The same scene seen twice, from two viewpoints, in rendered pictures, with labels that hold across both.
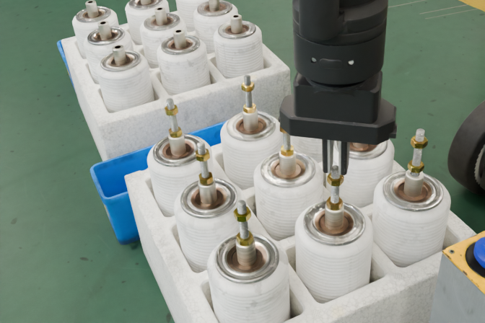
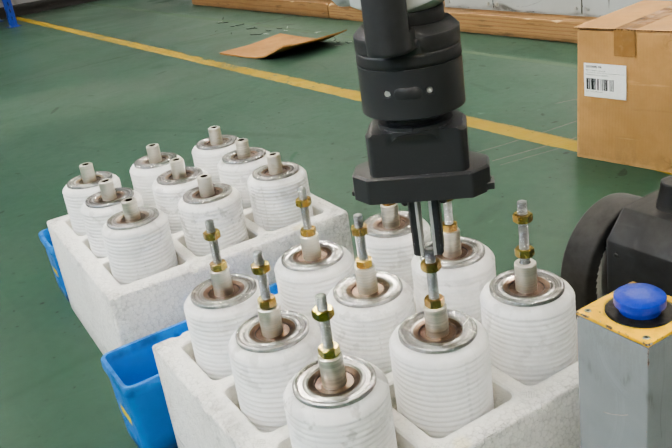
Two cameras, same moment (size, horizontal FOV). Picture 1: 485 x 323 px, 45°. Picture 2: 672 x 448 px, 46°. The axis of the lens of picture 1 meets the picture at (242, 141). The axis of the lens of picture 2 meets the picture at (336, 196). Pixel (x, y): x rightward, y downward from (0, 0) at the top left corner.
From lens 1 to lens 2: 0.18 m
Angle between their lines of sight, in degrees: 17
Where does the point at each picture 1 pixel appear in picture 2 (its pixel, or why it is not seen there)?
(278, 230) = not seen: hidden behind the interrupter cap
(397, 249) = (521, 364)
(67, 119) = (57, 327)
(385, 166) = (486, 273)
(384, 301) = (518, 426)
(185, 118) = not seen: hidden behind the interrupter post
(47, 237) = not seen: outside the picture
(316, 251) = (421, 364)
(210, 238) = (281, 379)
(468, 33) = (555, 173)
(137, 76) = (156, 233)
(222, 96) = (267, 251)
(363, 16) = (435, 32)
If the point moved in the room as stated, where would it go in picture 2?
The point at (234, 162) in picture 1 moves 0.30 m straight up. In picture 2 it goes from (297, 303) to (252, 50)
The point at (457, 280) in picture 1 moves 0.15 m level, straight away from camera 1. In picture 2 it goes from (602, 343) to (602, 256)
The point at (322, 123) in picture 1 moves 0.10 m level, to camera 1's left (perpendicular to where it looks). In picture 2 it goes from (407, 180) to (292, 203)
